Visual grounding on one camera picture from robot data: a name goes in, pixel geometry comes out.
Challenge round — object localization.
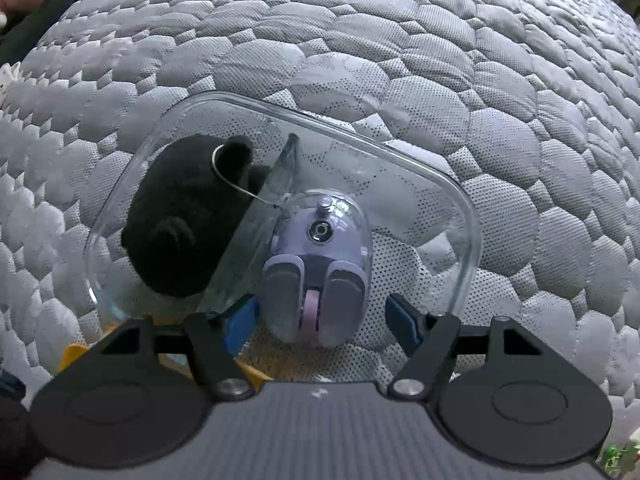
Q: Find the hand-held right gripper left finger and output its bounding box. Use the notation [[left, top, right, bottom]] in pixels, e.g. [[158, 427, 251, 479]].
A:
[[96, 296, 261, 402]]

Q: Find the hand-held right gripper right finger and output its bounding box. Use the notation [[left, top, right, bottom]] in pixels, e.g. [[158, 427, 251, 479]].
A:
[[384, 292, 522, 402]]

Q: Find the clear glass container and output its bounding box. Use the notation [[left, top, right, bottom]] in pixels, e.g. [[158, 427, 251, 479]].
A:
[[82, 91, 484, 357]]

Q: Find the purple computer mouse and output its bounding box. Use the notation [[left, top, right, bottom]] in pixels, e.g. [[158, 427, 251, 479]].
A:
[[262, 187, 374, 349]]

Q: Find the black plush toy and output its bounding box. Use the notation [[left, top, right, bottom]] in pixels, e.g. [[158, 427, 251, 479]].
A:
[[120, 133, 274, 297]]

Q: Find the yellow container lid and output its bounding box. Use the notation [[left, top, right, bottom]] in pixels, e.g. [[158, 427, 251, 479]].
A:
[[56, 310, 275, 394]]

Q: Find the green packet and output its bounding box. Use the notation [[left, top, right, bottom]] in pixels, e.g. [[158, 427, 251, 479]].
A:
[[597, 441, 640, 479]]

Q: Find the grey quilted bed cover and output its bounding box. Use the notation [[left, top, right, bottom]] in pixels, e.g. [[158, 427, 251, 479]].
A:
[[0, 0, 640, 466]]

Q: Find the white patterned cloth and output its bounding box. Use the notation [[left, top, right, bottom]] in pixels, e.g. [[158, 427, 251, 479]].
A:
[[0, 62, 21, 97]]

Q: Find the dark cloth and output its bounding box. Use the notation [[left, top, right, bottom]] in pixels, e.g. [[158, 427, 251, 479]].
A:
[[0, 0, 83, 64]]

